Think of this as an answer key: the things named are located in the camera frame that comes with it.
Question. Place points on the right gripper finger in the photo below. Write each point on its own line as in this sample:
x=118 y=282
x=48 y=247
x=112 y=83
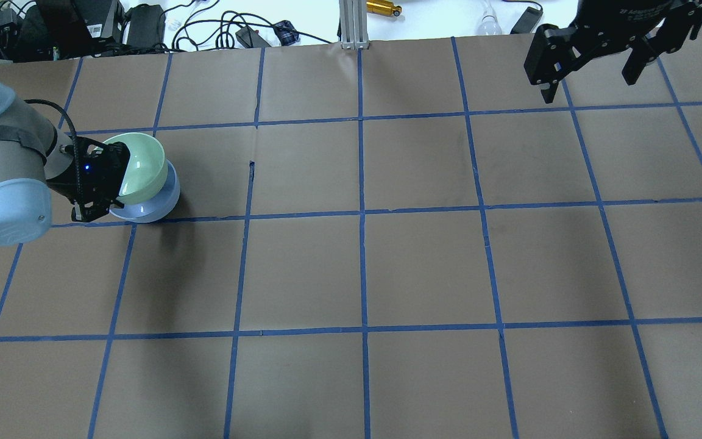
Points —
x=666 y=32
x=555 y=52

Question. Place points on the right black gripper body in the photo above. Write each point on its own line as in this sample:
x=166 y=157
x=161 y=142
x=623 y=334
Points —
x=622 y=18

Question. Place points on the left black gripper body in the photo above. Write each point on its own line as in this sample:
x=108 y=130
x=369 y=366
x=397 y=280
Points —
x=113 y=166

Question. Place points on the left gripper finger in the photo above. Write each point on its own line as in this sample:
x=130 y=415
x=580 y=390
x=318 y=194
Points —
x=89 y=213

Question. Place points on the green ceramic bowl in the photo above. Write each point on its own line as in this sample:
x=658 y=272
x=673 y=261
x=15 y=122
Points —
x=147 y=168

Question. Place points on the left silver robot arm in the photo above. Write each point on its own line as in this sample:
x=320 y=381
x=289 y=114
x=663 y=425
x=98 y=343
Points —
x=37 y=159

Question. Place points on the blue ceramic bowl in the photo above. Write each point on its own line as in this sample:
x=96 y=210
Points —
x=157 y=207

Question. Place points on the black power brick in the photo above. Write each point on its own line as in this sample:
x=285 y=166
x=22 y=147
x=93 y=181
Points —
x=528 y=21

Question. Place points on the white light bulb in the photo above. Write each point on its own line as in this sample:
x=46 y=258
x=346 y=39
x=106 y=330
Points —
x=488 y=23

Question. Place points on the yellow hand tool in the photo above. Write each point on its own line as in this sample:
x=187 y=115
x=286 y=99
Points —
x=384 y=8

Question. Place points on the black power adapter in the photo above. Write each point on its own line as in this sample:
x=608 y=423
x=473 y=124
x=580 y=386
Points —
x=249 y=38

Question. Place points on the aluminium frame post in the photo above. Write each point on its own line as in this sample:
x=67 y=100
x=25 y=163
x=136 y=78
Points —
x=353 y=24

